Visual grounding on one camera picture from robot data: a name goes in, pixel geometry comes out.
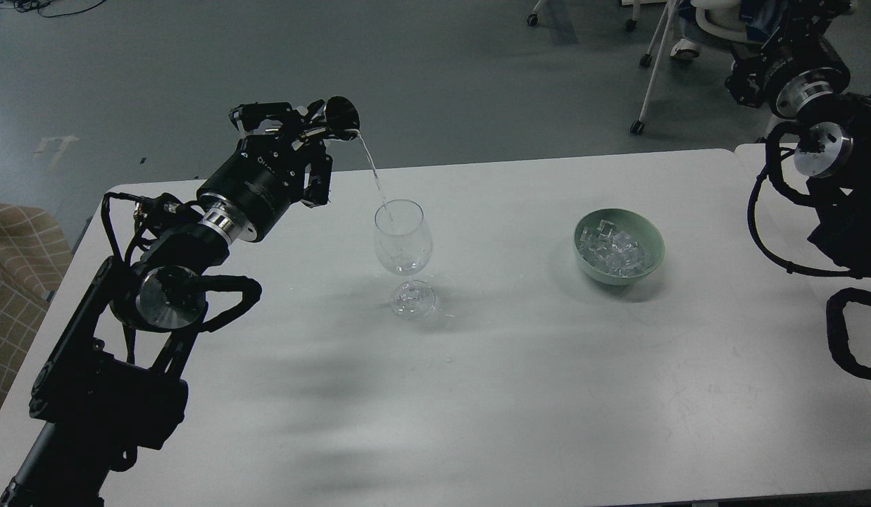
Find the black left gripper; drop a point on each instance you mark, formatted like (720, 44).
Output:
(265, 175)

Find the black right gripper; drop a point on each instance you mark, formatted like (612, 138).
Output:
(794, 62)

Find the steel cocktail jigger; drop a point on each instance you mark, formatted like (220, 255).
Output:
(336, 118)

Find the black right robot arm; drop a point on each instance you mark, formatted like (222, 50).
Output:
(819, 153)

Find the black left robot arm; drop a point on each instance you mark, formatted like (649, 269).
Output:
(113, 384)

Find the clear wine glass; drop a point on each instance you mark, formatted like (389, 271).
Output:
(403, 245)

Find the clear ice cubes pile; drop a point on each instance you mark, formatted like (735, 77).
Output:
(612, 250)

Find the white office chair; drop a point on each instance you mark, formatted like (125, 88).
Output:
(684, 29)

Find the green bowl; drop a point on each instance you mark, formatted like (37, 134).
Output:
(639, 227)

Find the tan checkered sofa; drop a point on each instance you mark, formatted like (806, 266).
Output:
(34, 257)

